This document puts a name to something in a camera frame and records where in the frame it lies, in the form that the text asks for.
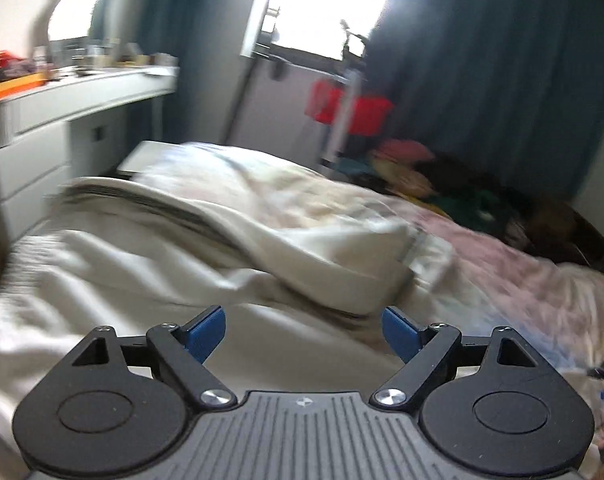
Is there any cream folded duvet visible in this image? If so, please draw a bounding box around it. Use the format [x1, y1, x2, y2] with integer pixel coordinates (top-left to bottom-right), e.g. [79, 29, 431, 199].
[47, 141, 457, 317]

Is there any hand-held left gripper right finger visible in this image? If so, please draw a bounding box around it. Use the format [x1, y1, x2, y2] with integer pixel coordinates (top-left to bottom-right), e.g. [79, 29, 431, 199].
[371, 305, 561, 409]

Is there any white metal rack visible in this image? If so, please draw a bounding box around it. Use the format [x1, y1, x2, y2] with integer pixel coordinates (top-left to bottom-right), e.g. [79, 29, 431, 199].
[318, 67, 369, 163]

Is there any clutter of small table items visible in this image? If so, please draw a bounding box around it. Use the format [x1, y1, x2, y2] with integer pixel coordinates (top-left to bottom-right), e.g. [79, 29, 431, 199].
[0, 37, 179, 83]

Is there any narrow dark blue curtain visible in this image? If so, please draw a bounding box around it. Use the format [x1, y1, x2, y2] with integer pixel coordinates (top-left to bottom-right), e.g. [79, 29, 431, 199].
[141, 0, 270, 147]

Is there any orange box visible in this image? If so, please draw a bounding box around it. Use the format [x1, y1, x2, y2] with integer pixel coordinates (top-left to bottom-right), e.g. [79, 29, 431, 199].
[0, 71, 50, 104]

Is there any white textured bed cover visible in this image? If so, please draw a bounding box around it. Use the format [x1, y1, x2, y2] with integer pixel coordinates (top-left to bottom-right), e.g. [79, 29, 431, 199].
[0, 232, 403, 480]

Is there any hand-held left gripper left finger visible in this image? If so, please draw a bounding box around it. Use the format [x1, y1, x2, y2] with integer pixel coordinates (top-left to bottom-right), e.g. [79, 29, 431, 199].
[71, 304, 239, 409]

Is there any pink cloth bundle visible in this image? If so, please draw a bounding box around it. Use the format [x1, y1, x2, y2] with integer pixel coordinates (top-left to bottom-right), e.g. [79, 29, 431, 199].
[373, 139, 435, 162]

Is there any wide dark blue curtain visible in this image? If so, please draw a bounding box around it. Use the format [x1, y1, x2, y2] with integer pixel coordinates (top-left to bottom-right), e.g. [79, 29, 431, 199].
[364, 0, 604, 201]

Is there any pile of dark clothes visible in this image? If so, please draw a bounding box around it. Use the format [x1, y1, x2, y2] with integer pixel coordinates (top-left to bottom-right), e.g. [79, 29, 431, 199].
[332, 152, 604, 277]

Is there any white flat board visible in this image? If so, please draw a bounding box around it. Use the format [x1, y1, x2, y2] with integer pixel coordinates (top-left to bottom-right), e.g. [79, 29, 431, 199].
[116, 140, 183, 180]

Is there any pink floral blanket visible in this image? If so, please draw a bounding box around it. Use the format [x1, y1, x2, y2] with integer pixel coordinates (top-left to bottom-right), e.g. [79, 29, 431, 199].
[382, 195, 604, 386]

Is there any arched table mirror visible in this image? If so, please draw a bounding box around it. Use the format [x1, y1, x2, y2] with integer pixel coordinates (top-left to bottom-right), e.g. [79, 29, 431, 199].
[31, 0, 117, 45]

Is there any white dressing table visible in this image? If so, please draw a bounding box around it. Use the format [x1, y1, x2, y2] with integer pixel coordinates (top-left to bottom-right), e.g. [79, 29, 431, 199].
[0, 64, 179, 241]

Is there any red cloth on rack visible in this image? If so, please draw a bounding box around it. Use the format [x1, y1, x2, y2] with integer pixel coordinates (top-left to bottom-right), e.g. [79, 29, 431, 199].
[307, 79, 393, 137]

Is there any bright window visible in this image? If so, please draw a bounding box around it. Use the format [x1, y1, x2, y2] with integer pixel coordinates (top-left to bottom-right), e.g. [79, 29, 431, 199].
[241, 0, 400, 61]

